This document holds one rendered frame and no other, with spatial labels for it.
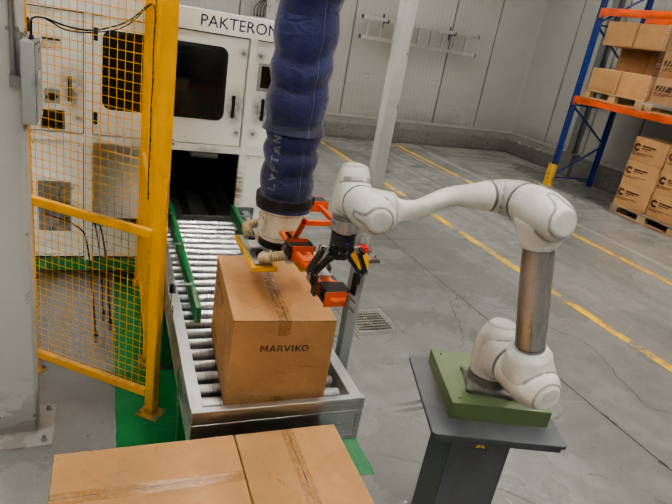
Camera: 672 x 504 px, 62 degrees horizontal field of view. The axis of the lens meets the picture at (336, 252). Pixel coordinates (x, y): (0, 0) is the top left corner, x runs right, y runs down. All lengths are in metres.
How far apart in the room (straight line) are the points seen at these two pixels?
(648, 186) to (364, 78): 5.53
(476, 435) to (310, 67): 1.41
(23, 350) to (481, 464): 2.00
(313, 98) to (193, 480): 1.36
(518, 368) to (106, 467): 1.39
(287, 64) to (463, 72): 10.91
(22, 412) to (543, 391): 2.27
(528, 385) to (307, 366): 0.83
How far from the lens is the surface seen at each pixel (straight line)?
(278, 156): 2.12
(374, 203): 1.47
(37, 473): 2.93
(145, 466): 2.10
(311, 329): 2.18
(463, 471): 2.40
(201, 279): 3.37
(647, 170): 9.82
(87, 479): 2.08
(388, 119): 5.10
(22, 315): 2.77
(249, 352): 2.18
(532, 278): 1.85
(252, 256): 2.23
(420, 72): 12.30
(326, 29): 2.06
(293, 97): 2.07
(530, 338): 1.96
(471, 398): 2.19
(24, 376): 2.94
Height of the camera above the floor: 1.98
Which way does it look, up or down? 21 degrees down
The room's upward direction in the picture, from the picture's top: 10 degrees clockwise
